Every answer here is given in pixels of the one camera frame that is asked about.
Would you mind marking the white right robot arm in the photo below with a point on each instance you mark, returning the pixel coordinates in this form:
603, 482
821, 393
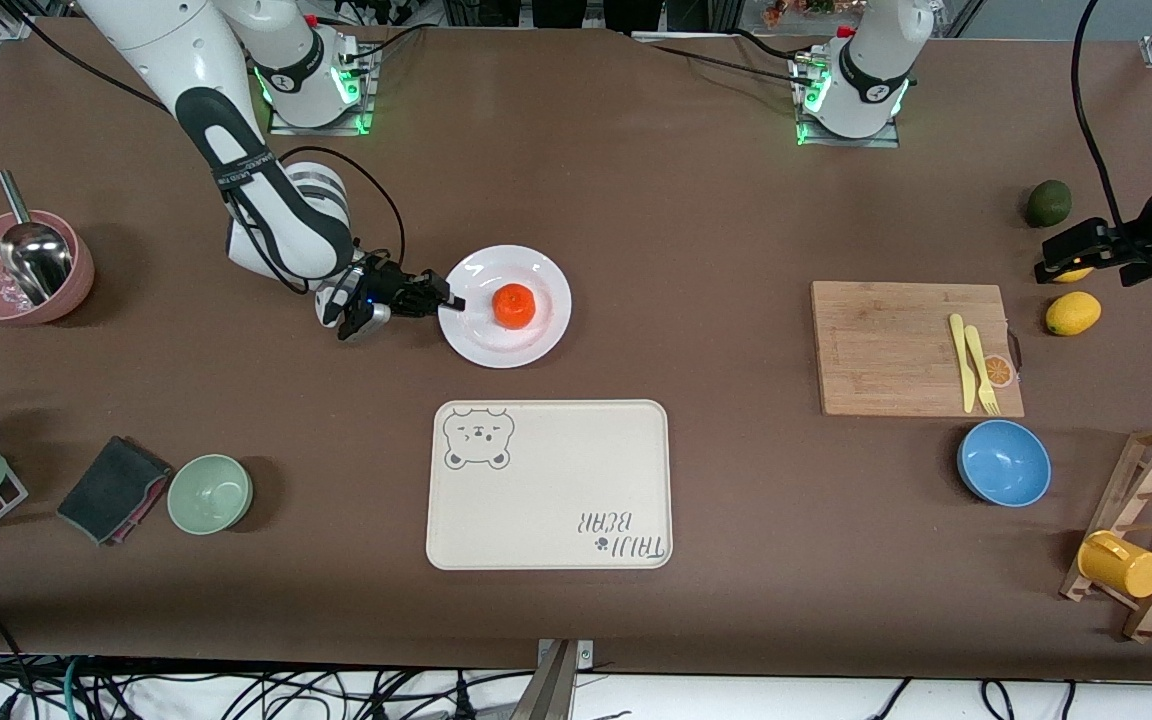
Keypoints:
166, 40

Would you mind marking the yellow plastic knife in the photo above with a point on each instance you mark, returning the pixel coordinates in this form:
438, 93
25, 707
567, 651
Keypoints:
960, 360

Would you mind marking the metal table edge bracket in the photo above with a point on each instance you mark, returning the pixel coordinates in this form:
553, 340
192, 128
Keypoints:
556, 685

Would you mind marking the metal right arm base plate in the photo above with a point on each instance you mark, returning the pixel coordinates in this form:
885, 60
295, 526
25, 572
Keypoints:
321, 129

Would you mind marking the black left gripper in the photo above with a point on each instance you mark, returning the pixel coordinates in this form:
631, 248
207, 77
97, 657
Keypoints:
1143, 243

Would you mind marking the yellow plastic fork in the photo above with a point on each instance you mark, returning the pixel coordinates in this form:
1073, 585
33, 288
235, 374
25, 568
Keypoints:
976, 350

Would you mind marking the light green bowl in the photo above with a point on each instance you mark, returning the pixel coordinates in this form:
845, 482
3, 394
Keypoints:
209, 494

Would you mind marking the orange mandarin fruit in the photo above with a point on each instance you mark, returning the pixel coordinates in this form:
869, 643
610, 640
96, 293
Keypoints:
514, 306

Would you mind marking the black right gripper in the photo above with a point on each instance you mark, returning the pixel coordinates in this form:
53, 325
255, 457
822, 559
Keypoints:
389, 287

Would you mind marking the dark green avocado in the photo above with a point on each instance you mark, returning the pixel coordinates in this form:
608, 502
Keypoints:
1048, 204

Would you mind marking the yellow mug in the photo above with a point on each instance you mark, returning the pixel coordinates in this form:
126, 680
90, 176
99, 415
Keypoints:
1121, 565

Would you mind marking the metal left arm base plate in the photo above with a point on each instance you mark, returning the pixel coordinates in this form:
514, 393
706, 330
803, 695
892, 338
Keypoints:
871, 142

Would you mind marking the orange slice picture disc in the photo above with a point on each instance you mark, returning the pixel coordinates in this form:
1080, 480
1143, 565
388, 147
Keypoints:
999, 371

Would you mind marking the dark folded cloth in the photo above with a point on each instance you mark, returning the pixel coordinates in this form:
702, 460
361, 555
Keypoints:
111, 488

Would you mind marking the white round plate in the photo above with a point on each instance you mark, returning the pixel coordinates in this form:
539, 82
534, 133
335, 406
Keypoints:
511, 345

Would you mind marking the wooden cutting board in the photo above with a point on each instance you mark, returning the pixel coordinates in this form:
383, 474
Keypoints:
881, 345

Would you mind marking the yellow lemon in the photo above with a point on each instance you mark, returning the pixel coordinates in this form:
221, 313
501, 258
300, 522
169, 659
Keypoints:
1074, 275
1073, 313

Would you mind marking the blue bowl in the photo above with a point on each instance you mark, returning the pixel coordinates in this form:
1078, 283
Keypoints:
1004, 463

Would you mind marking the cream tray with bear print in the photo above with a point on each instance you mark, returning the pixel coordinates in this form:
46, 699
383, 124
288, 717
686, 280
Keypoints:
556, 480

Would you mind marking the metal scoop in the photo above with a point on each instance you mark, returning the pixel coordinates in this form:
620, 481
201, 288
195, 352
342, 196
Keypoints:
36, 260

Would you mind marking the wooden mug rack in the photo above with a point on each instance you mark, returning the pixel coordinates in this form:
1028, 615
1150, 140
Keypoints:
1141, 470

